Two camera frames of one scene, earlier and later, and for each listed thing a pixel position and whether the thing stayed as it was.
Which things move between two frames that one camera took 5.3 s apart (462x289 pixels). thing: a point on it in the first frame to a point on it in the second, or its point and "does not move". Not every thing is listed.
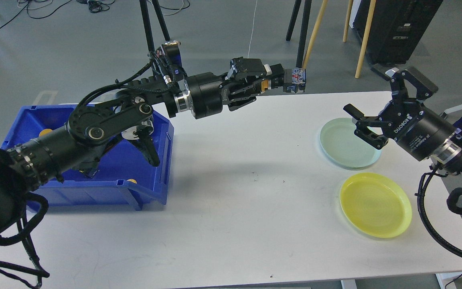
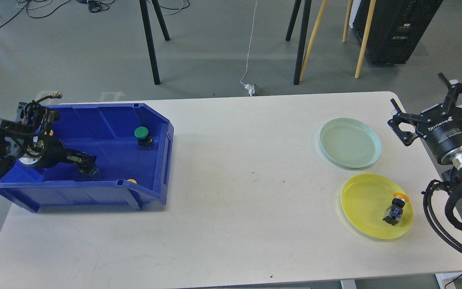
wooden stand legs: [364, 38] does not move
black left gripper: [205, 93] to [55, 154]
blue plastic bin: [124, 179] does not move
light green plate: [342, 147] does not move
